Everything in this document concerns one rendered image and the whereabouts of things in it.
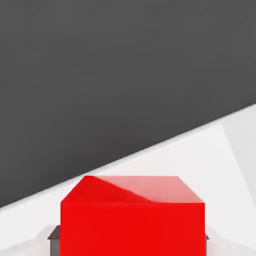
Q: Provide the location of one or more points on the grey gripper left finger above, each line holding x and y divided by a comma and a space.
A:
54, 243

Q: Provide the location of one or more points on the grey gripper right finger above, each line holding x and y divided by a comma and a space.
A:
220, 247

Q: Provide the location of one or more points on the small red cube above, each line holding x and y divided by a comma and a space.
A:
132, 226

